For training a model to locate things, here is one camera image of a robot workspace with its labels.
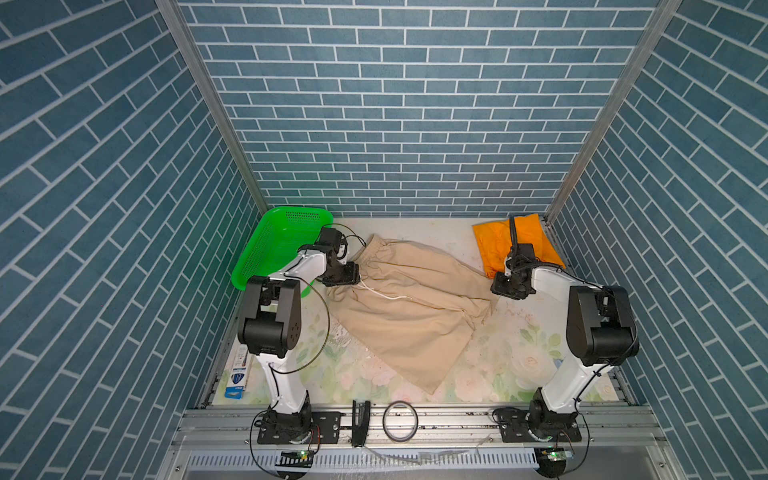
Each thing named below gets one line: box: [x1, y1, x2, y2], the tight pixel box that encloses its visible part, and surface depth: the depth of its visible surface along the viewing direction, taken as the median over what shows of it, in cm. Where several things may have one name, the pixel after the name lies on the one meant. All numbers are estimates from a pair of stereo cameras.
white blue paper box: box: [224, 344, 248, 400], surface depth 81 cm
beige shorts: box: [327, 234, 499, 395], surface depth 95 cm
